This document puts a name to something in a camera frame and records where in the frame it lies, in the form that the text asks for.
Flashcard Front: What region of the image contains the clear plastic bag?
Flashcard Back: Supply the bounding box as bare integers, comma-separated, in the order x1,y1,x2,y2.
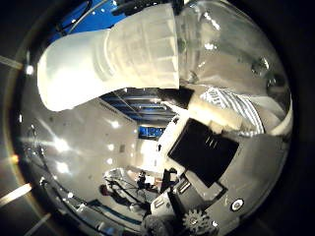
36,0,293,114

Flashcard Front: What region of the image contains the person in dark jacket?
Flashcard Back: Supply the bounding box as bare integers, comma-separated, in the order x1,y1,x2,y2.
98,183,132,206

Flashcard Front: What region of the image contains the blue lit wall screen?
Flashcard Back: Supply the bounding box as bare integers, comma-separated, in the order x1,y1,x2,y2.
137,126,165,141

